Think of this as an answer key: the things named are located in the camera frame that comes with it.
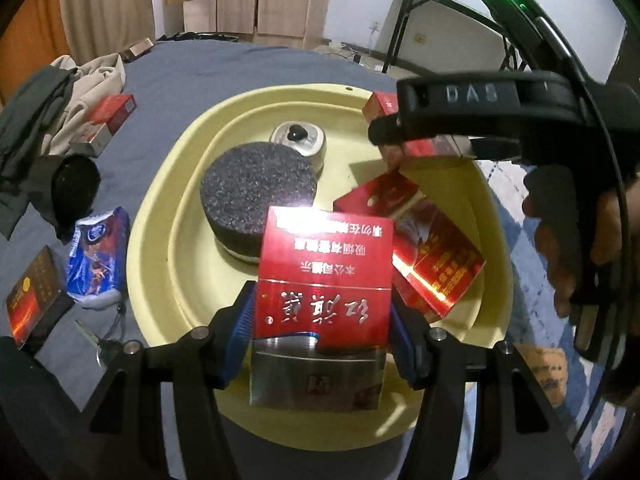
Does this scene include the small round tin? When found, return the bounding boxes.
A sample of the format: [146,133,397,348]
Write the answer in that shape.
[269,121,329,177]

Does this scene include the beige garment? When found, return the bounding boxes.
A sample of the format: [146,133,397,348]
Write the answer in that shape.
[42,52,126,156]

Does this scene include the dark brown box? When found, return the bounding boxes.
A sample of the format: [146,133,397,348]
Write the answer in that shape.
[5,245,76,351]

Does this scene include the person's right hand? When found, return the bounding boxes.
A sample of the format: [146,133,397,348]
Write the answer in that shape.
[522,165,626,319]

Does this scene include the blue snack packet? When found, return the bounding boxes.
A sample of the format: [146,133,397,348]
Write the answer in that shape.
[66,206,132,308]

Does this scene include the dark grey garment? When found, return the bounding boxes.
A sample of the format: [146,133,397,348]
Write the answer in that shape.
[0,67,76,241]

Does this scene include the wooden wardrobe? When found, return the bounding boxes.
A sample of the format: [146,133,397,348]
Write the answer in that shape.
[162,0,341,51]

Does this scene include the red and white carton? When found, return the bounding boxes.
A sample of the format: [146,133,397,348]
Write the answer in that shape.
[362,91,476,171]

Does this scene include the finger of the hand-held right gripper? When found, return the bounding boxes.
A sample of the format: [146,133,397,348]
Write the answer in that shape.
[369,72,592,144]
[470,136,522,162]

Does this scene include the power strip with cables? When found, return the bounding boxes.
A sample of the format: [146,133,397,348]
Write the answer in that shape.
[325,42,376,67]

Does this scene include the orange curtain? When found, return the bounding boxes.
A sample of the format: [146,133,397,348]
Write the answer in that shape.
[0,0,71,106]

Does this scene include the small red box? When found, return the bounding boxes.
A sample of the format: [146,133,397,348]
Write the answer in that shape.
[70,94,137,157]

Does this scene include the red box with gold print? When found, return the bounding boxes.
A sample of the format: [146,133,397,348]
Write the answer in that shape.
[390,200,487,323]

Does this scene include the large black foam disc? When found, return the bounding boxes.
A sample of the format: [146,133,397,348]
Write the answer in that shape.
[199,142,319,265]

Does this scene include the red and silver carton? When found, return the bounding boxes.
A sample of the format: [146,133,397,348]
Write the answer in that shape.
[249,206,396,411]

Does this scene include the bunch of keys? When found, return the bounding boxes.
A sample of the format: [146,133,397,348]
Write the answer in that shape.
[75,305,131,372]

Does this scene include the black round object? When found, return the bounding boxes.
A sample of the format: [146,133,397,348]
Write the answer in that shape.
[42,154,102,231]

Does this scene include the blue plaid plush blanket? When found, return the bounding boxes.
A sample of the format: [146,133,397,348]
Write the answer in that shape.
[470,157,621,461]

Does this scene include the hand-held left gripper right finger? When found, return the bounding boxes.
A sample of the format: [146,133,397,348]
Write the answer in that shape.
[387,290,586,480]

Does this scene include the yellow plastic basin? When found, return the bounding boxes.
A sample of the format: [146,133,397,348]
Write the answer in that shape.
[127,82,513,443]

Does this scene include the beige curtain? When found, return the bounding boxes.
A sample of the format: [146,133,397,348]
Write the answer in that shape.
[57,0,163,66]

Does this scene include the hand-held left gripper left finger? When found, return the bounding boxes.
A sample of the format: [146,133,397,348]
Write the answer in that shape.
[82,282,258,480]

